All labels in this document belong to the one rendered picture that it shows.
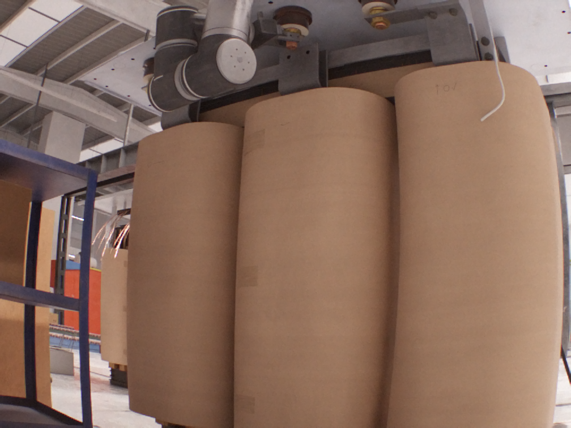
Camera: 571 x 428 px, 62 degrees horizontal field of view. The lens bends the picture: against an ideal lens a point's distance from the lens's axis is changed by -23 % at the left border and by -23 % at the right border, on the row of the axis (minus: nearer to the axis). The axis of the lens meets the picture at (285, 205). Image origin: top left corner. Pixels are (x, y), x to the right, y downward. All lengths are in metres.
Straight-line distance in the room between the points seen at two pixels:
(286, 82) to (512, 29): 0.72
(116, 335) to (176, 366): 2.89
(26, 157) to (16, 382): 1.01
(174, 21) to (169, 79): 0.16
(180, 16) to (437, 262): 0.79
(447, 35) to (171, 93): 0.66
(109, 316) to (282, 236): 3.21
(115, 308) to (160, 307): 2.85
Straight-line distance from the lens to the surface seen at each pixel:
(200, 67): 1.17
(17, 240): 1.51
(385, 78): 1.50
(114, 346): 4.42
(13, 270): 1.49
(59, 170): 1.53
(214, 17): 1.23
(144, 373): 1.64
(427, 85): 1.28
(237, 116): 1.72
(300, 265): 1.31
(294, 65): 1.53
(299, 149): 1.38
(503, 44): 1.69
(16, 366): 2.16
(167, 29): 1.33
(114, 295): 4.43
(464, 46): 1.34
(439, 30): 1.38
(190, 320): 1.53
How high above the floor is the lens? 0.46
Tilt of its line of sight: 14 degrees up
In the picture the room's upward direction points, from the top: 2 degrees clockwise
